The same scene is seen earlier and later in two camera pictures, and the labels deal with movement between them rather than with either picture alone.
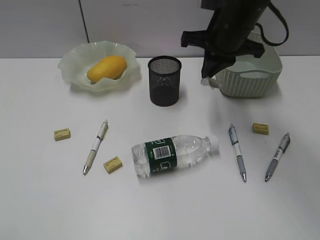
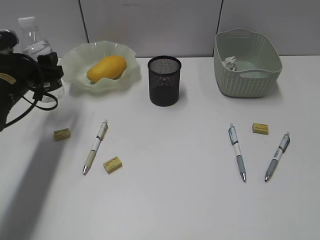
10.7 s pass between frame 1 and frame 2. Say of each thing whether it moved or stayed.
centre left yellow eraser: stayed
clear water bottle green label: moved
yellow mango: stayed
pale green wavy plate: stayed
